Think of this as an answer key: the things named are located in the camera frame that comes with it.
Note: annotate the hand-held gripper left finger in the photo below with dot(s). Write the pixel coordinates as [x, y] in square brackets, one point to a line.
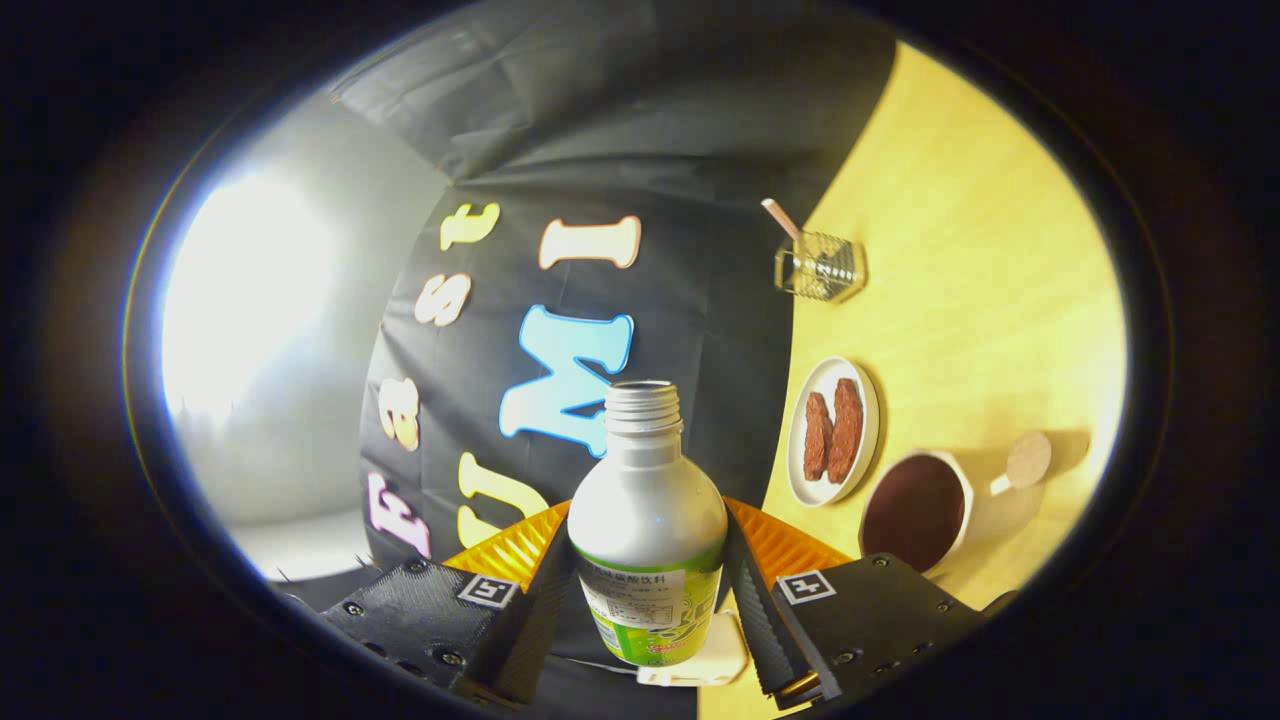
[535, 610]

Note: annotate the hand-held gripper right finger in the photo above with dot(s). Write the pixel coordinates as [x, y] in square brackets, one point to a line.
[755, 610]

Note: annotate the silver bottle with green label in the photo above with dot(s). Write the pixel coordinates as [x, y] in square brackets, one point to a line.
[645, 510]

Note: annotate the white toaster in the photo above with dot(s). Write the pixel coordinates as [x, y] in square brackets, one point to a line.
[725, 645]

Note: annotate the brown food piece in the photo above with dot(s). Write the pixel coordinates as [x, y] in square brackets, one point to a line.
[846, 430]
[817, 437]

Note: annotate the white oval plate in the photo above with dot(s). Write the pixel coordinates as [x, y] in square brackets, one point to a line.
[865, 400]

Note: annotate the striped straw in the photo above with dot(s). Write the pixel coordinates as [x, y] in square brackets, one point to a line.
[780, 218]

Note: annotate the wooden table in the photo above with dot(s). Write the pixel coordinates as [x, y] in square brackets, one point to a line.
[980, 250]

